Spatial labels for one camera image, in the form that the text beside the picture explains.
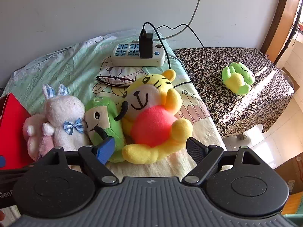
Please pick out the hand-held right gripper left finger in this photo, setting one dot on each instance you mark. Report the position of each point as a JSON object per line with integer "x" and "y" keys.
{"x": 105, "y": 150}

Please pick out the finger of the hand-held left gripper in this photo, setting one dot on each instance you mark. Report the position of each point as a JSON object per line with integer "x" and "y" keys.
{"x": 14, "y": 171}
{"x": 2, "y": 161}

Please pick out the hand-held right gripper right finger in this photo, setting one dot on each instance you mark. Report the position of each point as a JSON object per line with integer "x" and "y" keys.
{"x": 195, "y": 149}

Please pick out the green plush toy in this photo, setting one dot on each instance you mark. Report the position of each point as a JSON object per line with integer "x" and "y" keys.
{"x": 104, "y": 120}

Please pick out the red cardboard box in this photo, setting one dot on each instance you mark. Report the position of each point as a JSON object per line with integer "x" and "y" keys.
{"x": 9, "y": 127}

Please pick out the yellow bear plush toy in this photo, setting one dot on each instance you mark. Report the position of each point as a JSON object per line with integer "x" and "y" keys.
{"x": 151, "y": 125}

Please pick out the white rabbit plush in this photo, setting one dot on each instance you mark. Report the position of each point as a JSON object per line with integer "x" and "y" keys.
{"x": 64, "y": 113}

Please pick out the pink plush toy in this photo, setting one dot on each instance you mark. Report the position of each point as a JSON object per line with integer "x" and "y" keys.
{"x": 35, "y": 141}

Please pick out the patterned brown tablecloth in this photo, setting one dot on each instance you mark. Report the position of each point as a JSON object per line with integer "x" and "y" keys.
{"x": 236, "y": 111}

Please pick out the black eyeglasses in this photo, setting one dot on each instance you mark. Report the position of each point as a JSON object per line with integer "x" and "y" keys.
{"x": 111, "y": 84}

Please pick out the green frog plush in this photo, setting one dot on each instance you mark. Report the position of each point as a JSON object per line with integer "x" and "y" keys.
{"x": 238, "y": 78}

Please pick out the white power strip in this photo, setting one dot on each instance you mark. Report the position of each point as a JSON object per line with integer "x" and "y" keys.
{"x": 125, "y": 58}

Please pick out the printed bed sheet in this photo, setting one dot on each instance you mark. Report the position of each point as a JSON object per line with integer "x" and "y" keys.
{"x": 71, "y": 61}

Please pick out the brown cardboard box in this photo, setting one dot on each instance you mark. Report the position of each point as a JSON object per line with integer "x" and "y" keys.
{"x": 293, "y": 172}

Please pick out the black charger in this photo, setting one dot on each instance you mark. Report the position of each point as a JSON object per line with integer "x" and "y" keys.
{"x": 146, "y": 45}

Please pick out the colourful floor mat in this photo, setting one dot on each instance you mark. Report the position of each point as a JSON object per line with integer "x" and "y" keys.
{"x": 296, "y": 203}

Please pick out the wooden door frame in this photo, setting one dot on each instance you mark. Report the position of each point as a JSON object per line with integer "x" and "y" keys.
{"x": 279, "y": 16}

